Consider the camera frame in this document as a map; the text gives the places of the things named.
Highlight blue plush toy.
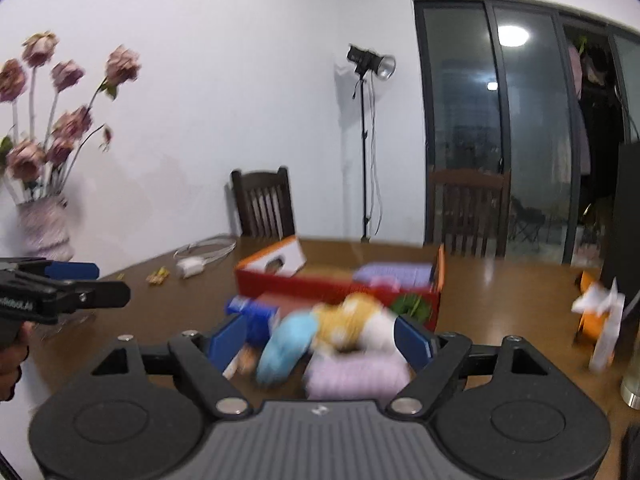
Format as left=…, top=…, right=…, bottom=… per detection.
left=255, top=309, right=319, bottom=387

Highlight purple woven pouch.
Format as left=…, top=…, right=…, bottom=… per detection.
left=352, top=261, right=435, bottom=291

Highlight studio light with black stand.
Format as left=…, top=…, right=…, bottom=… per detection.
left=346, top=44, right=397, bottom=242

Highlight clear glass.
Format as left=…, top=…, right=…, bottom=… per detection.
left=619, top=354, right=640, bottom=409

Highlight patterned flower vase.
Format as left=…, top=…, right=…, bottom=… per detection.
left=16, top=196, right=77, bottom=262

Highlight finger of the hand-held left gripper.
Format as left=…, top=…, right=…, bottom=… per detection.
left=44, top=261, right=100, bottom=282
left=51, top=280, right=132, bottom=314

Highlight dark wooden chair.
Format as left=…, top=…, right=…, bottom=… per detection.
left=230, top=166, right=296, bottom=240
left=428, top=168, right=512, bottom=260

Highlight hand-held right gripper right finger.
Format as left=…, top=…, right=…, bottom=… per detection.
left=386, top=316, right=551, bottom=418

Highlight sliding glass door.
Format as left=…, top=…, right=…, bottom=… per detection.
left=410, top=0, right=640, bottom=267

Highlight blue tissue pack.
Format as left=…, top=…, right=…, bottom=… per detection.
left=224, top=294, right=281, bottom=349

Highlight white charger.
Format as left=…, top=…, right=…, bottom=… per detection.
left=177, top=257, right=205, bottom=280

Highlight orange item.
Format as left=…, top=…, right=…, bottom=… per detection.
left=572, top=269, right=616, bottom=346

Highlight yellow white plush toy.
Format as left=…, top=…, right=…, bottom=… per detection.
left=312, top=293, right=401, bottom=354

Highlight orange cardboard box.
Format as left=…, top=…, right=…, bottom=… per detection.
left=234, top=234, right=446, bottom=334

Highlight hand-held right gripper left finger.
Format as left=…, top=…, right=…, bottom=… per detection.
left=91, top=316, right=251, bottom=420

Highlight person's left hand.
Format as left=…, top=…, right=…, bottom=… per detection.
left=0, top=346, right=27, bottom=402

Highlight white cable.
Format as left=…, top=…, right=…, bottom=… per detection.
left=173, top=236, right=237, bottom=264

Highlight lilac fluffy blanket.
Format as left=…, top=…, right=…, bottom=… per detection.
left=303, top=349, right=414, bottom=401

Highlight orange and white items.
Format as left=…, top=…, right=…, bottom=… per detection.
left=571, top=280, right=626, bottom=374

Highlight bunch of dried pink roses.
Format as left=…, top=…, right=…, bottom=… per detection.
left=0, top=31, right=142, bottom=207

